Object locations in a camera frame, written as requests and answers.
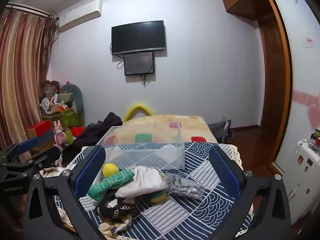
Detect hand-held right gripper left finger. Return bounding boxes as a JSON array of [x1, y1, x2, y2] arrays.
[[23, 145, 108, 240]]

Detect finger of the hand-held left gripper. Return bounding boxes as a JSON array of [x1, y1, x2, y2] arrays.
[[0, 146, 62, 178], [0, 136, 39, 164]]

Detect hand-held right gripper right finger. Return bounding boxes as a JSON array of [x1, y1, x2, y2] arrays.
[[208, 145, 292, 240]]

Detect green knit sock yellow pompom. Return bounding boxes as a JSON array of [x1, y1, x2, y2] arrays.
[[87, 163, 134, 202]]

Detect clear plastic bag dark contents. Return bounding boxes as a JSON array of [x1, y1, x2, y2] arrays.
[[162, 171, 204, 201]]

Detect black white patterned cloth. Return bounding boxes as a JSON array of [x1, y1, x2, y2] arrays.
[[96, 194, 141, 222]]

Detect white cloth pouch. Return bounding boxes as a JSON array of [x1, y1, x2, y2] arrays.
[[115, 166, 166, 198]]

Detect clear plastic storage box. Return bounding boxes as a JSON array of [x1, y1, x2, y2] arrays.
[[96, 126, 186, 172]]

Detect floral printed cloth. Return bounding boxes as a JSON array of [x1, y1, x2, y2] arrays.
[[99, 216, 133, 238]]

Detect red box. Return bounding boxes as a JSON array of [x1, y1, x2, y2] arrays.
[[27, 120, 52, 137]]

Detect pink bunny toy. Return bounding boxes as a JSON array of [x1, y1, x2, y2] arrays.
[[53, 120, 68, 148]]

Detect green storage box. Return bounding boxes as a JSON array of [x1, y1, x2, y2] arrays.
[[42, 108, 81, 131]]

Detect grey backpack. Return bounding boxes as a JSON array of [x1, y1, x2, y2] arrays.
[[208, 120, 236, 143]]

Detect black clothing heap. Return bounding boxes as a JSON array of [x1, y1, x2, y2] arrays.
[[61, 112, 123, 166]]

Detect striped red gold curtain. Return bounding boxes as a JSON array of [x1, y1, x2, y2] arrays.
[[0, 9, 60, 162]]

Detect grey green plush pillow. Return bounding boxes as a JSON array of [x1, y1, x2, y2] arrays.
[[60, 83, 85, 113]]

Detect blue patterned tablecloth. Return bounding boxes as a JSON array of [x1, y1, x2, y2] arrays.
[[54, 141, 253, 240]]

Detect beige patchwork blanket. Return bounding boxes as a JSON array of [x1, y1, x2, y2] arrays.
[[102, 115, 218, 146]]

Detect white suitcase with stickers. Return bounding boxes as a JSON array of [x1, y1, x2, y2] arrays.
[[274, 137, 320, 230]]

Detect wooden door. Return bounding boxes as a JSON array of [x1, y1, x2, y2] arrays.
[[257, 0, 293, 177]]

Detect white air conditioner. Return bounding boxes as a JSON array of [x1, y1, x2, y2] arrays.
[[59, 0, 103, 33]]

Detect wooden overhead cabinet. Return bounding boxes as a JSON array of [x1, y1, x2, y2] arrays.
[[220, 0, 273, 22]]

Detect yellow plush ring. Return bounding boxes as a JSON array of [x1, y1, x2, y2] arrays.
[[123, 102, 154, 122]]

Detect small black wall monitor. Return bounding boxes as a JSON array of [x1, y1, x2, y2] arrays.
[[124, 52, 156, 76]]

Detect white curtain rail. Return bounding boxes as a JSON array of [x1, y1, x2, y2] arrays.
[[6, 2, 50, 18]]

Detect black wall television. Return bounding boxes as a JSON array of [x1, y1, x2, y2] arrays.
[[111, 20, 167, 55]]

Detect white wall switch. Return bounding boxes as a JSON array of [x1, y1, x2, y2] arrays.
[[302, 37, 316, 48]]

